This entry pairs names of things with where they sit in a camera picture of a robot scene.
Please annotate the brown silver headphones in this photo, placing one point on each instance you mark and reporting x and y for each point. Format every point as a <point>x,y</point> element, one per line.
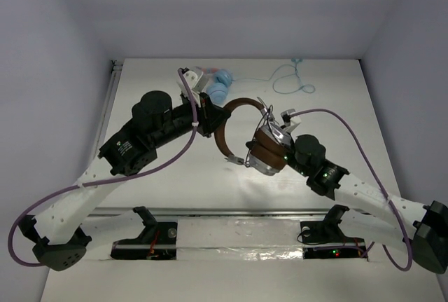
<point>265,153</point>

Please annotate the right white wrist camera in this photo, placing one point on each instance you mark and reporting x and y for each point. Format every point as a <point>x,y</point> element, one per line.
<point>290,120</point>

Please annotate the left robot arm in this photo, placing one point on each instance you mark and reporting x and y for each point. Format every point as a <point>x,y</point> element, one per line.
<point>60,235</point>

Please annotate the left side table rail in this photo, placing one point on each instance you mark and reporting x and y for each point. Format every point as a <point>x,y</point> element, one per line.
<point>116,70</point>

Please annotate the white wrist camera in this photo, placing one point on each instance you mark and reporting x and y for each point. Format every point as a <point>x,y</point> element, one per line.
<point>290,120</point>
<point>196,79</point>

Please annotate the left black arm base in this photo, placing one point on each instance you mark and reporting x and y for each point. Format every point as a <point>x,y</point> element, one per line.
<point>156,240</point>

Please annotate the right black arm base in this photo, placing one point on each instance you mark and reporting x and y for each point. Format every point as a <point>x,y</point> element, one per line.
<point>324,239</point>

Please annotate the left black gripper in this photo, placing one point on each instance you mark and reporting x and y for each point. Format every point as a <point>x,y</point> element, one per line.
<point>205,115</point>

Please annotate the aluminium mounting rail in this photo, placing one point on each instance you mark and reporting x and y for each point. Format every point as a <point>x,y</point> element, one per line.
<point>183,212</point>

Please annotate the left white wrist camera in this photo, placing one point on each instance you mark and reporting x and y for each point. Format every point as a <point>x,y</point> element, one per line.
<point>196,79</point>

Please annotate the pink blue cat headphones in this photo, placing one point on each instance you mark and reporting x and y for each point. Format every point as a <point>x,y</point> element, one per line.
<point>221,80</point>

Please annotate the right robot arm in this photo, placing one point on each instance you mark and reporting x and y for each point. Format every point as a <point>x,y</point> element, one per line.
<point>366,212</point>

